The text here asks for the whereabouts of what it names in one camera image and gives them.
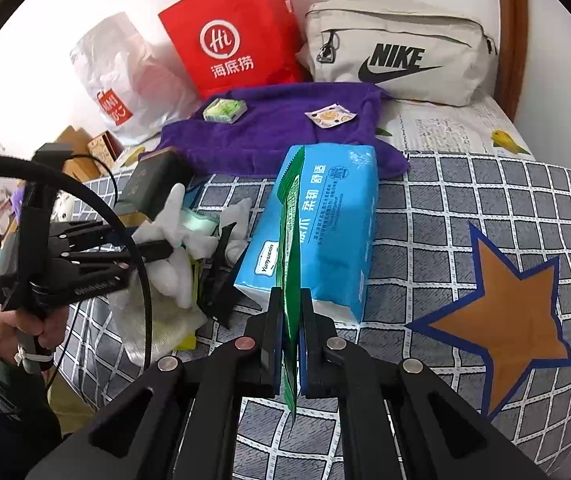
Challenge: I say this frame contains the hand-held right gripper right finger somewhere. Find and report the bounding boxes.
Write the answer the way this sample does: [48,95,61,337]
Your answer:
[298,287,551,480]

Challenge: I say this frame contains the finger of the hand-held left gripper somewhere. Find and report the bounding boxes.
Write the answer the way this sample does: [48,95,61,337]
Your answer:
[62,241,175,281]
[48,219,127,252]

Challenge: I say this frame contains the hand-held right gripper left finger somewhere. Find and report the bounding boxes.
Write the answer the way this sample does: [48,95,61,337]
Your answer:
[25,287,291,480]

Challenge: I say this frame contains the white sock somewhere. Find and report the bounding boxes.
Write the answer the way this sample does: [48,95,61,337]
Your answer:
[132,182,203,311]
[216,197,254,267]

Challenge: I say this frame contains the mint green cloth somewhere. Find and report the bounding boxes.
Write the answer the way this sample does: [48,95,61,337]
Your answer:
[180,207,219,248]

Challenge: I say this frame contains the green foil packet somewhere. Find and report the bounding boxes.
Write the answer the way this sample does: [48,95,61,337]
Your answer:
[272,145,316,431]

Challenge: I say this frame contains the black sock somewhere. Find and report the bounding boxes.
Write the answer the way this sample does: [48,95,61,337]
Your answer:
[196,230,247,329]

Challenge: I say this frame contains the white mesh bag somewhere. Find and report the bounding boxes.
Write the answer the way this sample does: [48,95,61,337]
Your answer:
[109,280,209,368]

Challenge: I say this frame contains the yellow sock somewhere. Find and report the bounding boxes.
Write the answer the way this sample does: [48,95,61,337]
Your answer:
[174,260,203,352]

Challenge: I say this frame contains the person's left forearm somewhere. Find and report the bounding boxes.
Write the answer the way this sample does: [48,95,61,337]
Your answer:
[0,347,65,461]

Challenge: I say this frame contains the person's left hand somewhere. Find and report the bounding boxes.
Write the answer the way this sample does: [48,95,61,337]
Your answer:
[0,304,70,361]

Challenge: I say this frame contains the tan flat box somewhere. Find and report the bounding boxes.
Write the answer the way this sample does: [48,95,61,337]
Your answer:
[62,156,116,184]

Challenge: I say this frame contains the dark green book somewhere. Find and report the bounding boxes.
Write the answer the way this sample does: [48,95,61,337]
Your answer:
[115,146,196,223]

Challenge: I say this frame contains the patterned brown box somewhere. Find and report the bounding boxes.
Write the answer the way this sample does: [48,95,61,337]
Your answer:
[88,131,126,163]

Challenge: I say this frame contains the brown cardboard box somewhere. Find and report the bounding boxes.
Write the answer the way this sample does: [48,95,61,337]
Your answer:
[56,125,95,159]

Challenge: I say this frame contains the blue tissue pack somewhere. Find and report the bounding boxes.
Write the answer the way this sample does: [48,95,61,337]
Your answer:
[232,144,380,328]

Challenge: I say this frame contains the small green tissue packet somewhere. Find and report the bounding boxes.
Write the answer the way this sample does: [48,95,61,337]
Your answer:
[202,97,248,123]

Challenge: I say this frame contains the purple towel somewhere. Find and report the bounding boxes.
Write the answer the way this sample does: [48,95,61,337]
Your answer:
[140,82,411,181]

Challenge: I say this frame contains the white plastic bag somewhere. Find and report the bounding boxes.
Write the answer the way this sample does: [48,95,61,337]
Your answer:
[69,11,201,147]

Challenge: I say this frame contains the checked blanket with stars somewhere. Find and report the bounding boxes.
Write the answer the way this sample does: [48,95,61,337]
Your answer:
[55,152,571,480]

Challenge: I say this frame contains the red paper bag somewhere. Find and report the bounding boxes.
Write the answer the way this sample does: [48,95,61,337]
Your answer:
[158,0,311,103]

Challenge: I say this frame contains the lemon print wipe sachet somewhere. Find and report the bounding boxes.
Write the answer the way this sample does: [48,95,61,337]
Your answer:
[304,103,353,128]

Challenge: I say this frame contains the beige waist bag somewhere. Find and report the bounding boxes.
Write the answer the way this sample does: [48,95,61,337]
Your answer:
[298,0,500,107]

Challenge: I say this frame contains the wooden headboard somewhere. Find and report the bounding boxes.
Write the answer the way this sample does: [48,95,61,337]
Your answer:
[493,0,532,122]

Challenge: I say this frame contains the black cable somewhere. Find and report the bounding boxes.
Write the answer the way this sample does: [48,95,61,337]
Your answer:
[0,155,153,368]

